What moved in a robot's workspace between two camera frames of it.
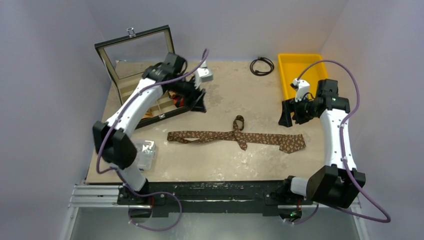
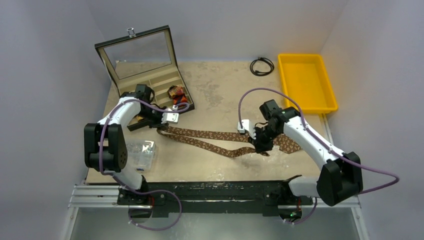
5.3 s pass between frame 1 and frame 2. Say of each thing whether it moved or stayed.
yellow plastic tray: stayed
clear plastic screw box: stayed
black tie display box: stayed
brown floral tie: moved
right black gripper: moved
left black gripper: moved
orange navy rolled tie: stayed
